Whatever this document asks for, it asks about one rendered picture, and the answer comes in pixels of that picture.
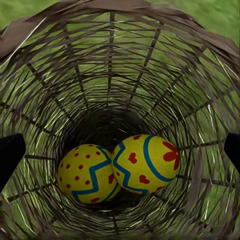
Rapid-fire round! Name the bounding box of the easter egg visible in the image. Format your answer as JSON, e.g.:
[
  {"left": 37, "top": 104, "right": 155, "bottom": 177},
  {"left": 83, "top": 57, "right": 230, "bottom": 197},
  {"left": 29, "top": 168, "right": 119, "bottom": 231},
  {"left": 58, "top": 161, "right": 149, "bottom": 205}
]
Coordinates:
[
  {"left": 111, "top": 132, "right": 182, "bottom": 197},
  {"left": 57, "top": 143, "right": 122, "bottom": 204}
]

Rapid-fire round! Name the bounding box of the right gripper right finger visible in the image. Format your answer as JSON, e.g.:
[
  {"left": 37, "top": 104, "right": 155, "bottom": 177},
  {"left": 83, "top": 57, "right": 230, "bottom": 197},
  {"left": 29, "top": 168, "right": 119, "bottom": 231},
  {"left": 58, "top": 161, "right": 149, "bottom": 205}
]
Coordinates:
[{"left": 224, "top": 132, "right": 240, "bottom": 173}]

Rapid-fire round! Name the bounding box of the wicker basket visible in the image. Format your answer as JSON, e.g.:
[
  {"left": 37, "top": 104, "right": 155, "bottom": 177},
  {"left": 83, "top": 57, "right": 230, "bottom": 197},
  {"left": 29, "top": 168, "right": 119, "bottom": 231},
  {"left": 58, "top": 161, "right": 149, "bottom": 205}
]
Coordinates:
[{"left": 0, "top": 0, "right": 240, "bottom": 240}]

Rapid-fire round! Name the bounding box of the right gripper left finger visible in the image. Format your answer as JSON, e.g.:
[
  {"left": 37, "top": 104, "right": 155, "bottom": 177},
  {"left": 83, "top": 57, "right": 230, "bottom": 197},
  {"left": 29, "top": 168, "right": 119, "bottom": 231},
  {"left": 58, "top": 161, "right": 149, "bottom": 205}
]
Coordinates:
[{"left": 0, "top": 131, "right": 27, "bottom": 193}]

